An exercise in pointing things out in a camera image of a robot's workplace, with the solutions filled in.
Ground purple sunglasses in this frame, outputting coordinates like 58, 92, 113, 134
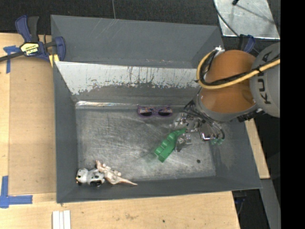
137, 105, 173, 117

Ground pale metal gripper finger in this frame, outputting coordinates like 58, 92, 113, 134
169, 113, 191, 129
174, 133, 193, 153

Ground green plastic toy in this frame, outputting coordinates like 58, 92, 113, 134
154, 127, 187, 163

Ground white black-spotted toy animal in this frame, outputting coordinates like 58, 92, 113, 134
75, 167, 106, 187

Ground grey metal bin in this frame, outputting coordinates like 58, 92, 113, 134
50, 14, 263, 204

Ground pale wood board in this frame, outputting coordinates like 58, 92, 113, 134
8, 55, 58, 196

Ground pale pink toy dinosaur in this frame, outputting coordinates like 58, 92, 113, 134
95, 160, 138, 187

